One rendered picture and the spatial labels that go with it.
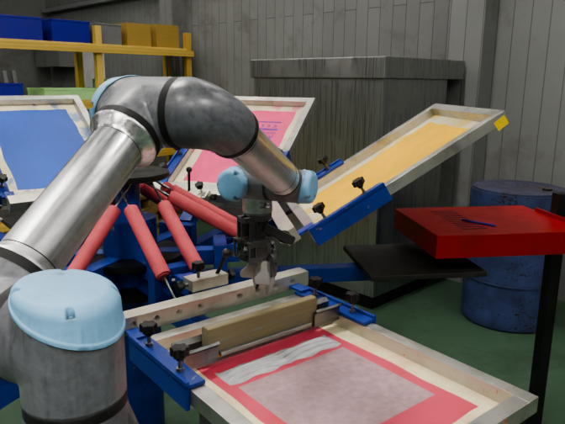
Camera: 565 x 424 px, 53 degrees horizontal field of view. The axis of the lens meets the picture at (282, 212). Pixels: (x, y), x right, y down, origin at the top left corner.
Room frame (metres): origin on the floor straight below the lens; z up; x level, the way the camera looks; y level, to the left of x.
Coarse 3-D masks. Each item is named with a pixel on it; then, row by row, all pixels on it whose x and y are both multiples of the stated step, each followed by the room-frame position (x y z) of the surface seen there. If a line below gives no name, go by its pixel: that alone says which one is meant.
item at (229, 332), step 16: (288, 304) 1.45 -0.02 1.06; (304, 304) 1.47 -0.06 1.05; (224, 320) 1.34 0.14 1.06; (240, 320) 1.34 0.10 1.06; (256, 320) 1.37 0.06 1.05; (272, 320) 1.40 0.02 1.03; (288, 320) 1.44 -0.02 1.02; (304, 320) 1.47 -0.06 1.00; (208, 336) 1.28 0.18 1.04; (224, 336) 1.31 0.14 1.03; (240, 336) 1.34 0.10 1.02; (256, 336) 1.37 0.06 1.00
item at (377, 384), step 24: (312, 336) 1.47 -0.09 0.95; (312, 360) 1.33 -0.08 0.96; (336, 360) 1.33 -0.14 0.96; (360, 360) 1.33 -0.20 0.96; (384, 360) 1.34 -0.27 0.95; (336, 384) 1.21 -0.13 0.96; (360, 384) 1.21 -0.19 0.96; (384, 384) 1.21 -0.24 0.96; (408, 384) 1.22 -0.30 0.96; (432, 384) 1.22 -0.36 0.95; (384, 408) 1.12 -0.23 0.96; (408, 408) 1.12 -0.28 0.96; (432, 408) 1.12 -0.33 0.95; (456, 408) 1.12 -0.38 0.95
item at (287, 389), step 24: (240, 360) 1.33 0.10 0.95; (216, 384) 1.21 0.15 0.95; (240, 384) 1.21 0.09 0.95; (264, 384) 1.21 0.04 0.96; (288, 384) 1.21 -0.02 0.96; (312, 384) 1.21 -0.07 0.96; (264, 408) 1.11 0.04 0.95; (288, 408) 1.11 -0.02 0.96; (312, 408) 1.11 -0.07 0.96; (336, 408) 1.11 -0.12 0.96; (360, 408) 1.11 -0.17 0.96
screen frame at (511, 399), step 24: (240, 312) 1.55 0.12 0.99; (168, 336) 1.39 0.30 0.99; (192, 336) 1.43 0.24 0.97; (360, 336) 1.47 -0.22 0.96; (384, 336) 1.41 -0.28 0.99; (432, 360) 1.28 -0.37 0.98; (456, 360) 1.27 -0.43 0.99; (480, 384) 1.18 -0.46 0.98; (504, 384) 1.16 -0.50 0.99; (216, 408) 1.05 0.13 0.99; (504, 408) 1.06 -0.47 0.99; (528, 408) 1.09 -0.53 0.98
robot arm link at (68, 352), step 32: (32, 288) 0.58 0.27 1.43; (64, 288) 0.59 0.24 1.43; (96, 288) 0.60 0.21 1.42; (0, 320) 0.57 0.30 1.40; (32, 320) 0.54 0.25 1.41; (64, 320) 0.54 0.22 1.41; (96, 320) 0.56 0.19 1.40; (0, 352) 0.56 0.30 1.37; (32, 352) 0.54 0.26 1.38; (64, 352) 0.54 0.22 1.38; (96, 352) 0.55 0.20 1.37; (32, 384) 0.54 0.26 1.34; (64, 384) 0.54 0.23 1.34; (96, 384) 0.55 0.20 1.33; (64, 416) 0.54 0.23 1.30
